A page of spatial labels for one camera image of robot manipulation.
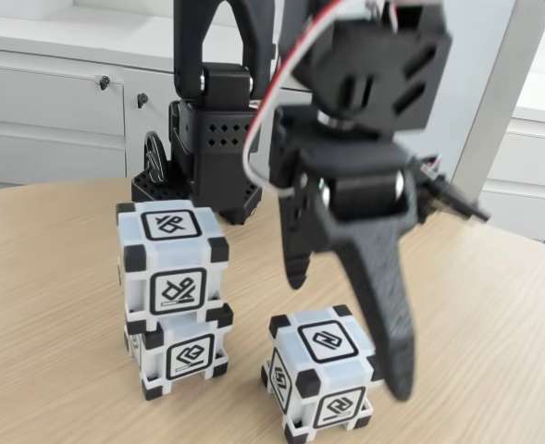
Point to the black key in lock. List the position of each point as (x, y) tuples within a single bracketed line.
[(103, 81), (141, 99)]

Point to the grey metal post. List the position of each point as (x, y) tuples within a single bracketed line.
[(499, 102)]

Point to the white cube with paperclip symbol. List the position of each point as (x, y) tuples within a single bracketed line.
[(191, 358)]

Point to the black round clamp knob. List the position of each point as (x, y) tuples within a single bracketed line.
[(154, 157)]

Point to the white low cabinet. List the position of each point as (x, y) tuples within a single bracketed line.
[(531, 162)]

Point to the white drawer cabinet with locks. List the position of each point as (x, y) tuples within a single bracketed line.
[(45, 115)]

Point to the white cube with lamp symbol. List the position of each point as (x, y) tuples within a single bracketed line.
[(179, 252)]

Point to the white cube with zigzag symbol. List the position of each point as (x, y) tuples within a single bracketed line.
[(327, 342)]

